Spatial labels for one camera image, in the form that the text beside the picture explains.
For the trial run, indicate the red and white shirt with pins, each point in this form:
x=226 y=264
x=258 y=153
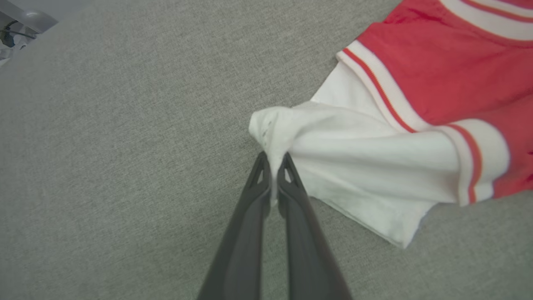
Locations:
x=437 y=83

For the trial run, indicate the grey fabric sofa cushion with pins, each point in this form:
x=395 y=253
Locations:
x=125 y=166

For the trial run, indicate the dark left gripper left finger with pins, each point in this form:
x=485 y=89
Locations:
x=241 y=258

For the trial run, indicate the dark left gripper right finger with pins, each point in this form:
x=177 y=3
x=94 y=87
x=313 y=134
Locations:
x=312 y=266

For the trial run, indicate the white power strip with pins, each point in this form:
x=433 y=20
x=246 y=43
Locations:
x=8 y=54

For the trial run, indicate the grey partition post with foot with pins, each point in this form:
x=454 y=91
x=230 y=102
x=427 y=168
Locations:
x=35 y=21

